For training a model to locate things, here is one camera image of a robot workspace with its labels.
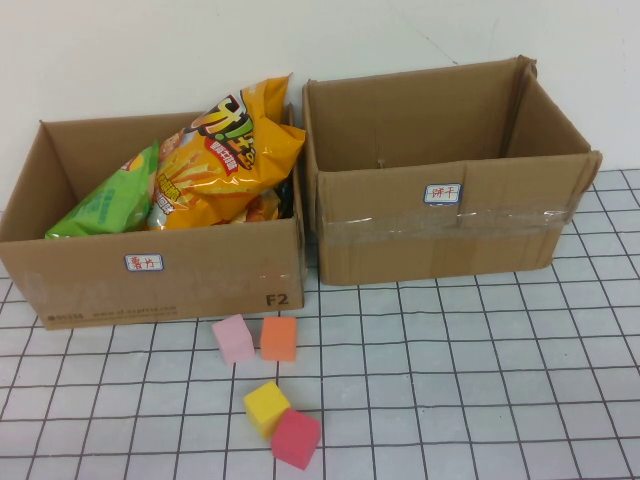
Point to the green chip bag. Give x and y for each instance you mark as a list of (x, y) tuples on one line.
[(110, 205)]

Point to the dark snack packet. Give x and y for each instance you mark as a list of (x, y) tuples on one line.
[(286, 197)]

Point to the small orange snack packet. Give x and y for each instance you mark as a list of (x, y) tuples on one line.
[(257, 210)]

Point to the clear tape strip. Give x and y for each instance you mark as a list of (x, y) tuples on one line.
[(390, 223)]

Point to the cardboard box with clear tape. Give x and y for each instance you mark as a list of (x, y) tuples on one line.
[(400, 250)]

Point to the orange foam cube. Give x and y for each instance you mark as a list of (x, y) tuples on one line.
[(278, 340)]

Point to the large yellow chip bag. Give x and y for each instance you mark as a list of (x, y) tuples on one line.
[(225, 165)]

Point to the white label on taped box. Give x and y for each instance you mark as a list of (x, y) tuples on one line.
[(443, 193)]

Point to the light pink foam cube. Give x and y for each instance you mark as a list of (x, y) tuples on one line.
[(234, 340)]

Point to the yellow foam cube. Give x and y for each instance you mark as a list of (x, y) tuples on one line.
[(265, 407)]

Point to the white label on F2 box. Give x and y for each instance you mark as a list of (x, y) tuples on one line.
[(144, 261)]

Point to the red foam cube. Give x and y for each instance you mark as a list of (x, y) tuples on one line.
[(295, 440)]

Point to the cardboard box with F2 print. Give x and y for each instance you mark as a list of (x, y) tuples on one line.
[(75, 285)]

